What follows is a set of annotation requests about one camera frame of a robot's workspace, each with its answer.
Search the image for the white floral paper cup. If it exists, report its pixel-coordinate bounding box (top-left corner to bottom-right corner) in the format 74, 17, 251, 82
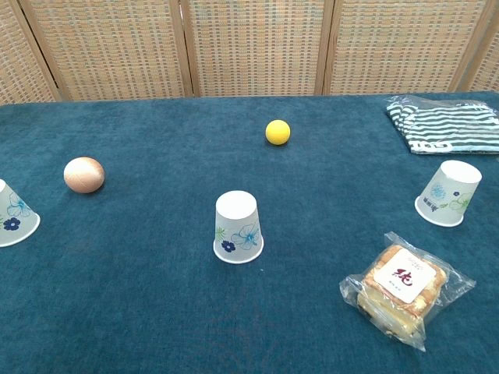
0, 178, 41, 249
414, 160, 483, 228
213, 190, 264, 266

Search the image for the yellow foam ball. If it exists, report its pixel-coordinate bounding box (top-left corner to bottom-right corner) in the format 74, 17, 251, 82
265, 119, 292, 146

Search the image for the woven rattan folding screen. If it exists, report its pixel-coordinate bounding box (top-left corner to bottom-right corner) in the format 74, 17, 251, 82
0, 0, 499, 103

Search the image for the blue carpet tablecloth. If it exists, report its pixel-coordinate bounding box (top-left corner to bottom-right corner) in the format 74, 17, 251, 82
0, 91, 499, 374

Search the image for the wooden ball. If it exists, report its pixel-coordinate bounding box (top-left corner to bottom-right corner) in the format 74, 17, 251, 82
63, 157, 106, 194

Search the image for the plastic wrapped cake slice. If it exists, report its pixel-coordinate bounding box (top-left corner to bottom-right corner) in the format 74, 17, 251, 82
338, 231, 477, 352

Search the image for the bagged striped cloth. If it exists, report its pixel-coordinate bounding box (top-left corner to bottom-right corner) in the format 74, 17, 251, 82
384, 94, 499, 156

